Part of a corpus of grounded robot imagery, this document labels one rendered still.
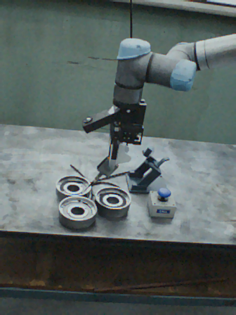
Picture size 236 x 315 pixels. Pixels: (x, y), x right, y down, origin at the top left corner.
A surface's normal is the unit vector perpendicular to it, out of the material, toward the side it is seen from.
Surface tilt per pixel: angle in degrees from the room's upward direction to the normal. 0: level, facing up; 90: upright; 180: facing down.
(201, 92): 90
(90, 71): 90
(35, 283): 0
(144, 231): 0
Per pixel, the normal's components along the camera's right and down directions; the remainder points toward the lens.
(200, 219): 0.13, -0.84
